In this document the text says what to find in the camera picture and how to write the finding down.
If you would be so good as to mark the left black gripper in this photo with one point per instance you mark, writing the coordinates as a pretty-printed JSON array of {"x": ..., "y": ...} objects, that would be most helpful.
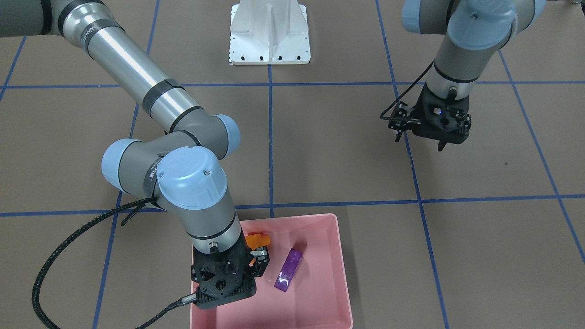
[{"x": 426, "y": 109}]

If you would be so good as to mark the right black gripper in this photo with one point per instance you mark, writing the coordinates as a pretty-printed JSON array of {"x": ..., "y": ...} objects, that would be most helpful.
[{"x": 261, "y": 263}]

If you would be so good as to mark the orange sloped block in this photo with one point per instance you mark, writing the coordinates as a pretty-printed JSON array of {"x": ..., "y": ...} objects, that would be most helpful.
[{"x": 258, "y": 240}]

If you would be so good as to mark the purple block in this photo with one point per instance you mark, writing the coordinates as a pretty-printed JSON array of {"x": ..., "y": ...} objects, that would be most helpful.
[{"x": 287, "y": 272}]

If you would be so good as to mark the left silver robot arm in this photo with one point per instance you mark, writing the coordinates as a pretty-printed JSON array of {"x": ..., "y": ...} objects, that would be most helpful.
[{"x": 473, "y": 31}]

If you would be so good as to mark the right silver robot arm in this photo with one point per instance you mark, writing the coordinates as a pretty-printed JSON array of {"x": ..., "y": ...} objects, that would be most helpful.
[{"x": 178, "y": 172}]

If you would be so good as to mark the pink plastic box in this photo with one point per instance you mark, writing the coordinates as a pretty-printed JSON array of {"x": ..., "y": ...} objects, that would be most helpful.
[{"x": 318, "y": 296}]

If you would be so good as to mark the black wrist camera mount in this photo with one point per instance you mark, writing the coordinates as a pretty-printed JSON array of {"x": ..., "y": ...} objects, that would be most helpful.
[{"x": 260, "y": 261}]

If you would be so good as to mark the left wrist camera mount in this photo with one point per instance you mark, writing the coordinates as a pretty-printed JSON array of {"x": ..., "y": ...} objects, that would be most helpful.
[{"x": 401, "y": 120}]

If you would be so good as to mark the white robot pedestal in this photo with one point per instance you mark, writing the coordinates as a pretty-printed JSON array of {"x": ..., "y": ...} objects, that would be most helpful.
[{"x": 269, "y": 32}]

